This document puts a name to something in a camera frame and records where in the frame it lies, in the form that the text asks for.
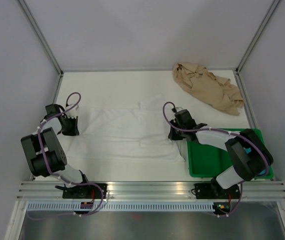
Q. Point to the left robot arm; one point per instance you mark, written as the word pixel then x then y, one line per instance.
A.
pixel 43 151

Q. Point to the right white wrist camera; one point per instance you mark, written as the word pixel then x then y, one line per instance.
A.
pixel 178 109

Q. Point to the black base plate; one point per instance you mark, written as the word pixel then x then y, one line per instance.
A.
pixel 206 191
pixel 80 192

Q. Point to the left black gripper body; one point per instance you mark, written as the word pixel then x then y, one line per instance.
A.
pixel 69 129

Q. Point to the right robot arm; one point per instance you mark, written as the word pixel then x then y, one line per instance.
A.
pixel 232 141

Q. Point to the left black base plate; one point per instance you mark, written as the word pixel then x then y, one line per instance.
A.
pixel 80 192

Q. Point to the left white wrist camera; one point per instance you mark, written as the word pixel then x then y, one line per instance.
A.
pixel 72 111

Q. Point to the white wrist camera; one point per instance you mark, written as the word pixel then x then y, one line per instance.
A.
pixel 72 111
pixel 178 109

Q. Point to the teal rolled t shirt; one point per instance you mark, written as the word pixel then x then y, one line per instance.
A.
pixel 255 163

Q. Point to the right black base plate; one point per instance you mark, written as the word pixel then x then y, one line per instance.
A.
pixel 206 191

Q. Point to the beige t shirt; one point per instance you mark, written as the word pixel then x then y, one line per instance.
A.
pixel 216 91

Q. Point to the white t shirt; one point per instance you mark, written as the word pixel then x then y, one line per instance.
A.
pixel 124 134

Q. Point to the white slotted cable duct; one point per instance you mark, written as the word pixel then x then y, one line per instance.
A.
pixel 122 206

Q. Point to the aluminium frame post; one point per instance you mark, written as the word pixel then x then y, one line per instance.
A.
pixel 39 35
pixel 258 34

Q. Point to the right aluminium frame post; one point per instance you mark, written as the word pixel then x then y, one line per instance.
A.
pixel 258 34

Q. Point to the left aluminium frame post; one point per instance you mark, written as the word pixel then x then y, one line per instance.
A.
pixel 39 35

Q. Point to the green plastic tray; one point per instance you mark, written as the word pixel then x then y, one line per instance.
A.
pixel 206 161

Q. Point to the aluminium front rail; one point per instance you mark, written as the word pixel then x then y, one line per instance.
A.
pixel 256 191

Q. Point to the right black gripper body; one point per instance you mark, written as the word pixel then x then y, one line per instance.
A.
pixel 176 135

